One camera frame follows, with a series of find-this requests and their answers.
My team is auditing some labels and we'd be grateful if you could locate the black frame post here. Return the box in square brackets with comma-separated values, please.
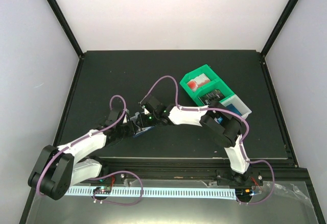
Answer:
[46, 0, 84, 58]
[261, 0, 299, 58]

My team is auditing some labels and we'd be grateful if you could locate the right black frame post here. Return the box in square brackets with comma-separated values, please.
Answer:
[261, 0, 299, 58]

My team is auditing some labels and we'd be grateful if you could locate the white bin with blue cards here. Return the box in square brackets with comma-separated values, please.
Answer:
[220, 94, 252, 119]

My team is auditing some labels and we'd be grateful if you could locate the black VIP card stack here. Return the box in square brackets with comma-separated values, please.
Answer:
[199, 89, 225, 105]

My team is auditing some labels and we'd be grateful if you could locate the red white card stack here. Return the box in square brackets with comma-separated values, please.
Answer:
[187, 73, 211, 92]

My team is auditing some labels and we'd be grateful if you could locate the blue card stack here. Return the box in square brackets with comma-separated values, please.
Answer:
[226, 104, 242, 116]

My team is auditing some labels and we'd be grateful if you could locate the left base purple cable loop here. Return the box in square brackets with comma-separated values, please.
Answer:
[92, 170, 146, 206]

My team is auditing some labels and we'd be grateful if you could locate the green bin with black cards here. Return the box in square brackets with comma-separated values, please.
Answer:
[194, 80, 235, 106]

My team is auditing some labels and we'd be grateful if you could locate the light blue slotted cable duct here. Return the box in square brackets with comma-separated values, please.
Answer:
[65, 186, 236, 200]

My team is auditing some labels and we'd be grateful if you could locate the left black frame post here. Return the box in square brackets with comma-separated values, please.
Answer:
[46, 0, 84, 58]

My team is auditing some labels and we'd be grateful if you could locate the green bin with red cards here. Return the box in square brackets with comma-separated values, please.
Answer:
[179, 64, 222, 100]

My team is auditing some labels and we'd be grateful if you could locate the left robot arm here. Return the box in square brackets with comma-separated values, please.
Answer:
[28, 109, 139, 200]

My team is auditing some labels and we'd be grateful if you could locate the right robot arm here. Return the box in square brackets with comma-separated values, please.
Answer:
[138, 94, 251, 186]

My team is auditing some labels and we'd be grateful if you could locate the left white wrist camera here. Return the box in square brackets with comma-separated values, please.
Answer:
[122, 109, 130, 124]

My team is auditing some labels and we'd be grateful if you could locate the blue card holder wallet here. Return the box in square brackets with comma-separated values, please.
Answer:
[130, 112, 154, 138]

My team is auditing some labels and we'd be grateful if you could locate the black aluminium frame rail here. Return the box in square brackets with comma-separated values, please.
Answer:
[89, 156, 310, 186]

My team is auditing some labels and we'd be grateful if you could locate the small electronics board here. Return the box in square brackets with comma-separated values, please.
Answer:
[94, 186, 111, 194]

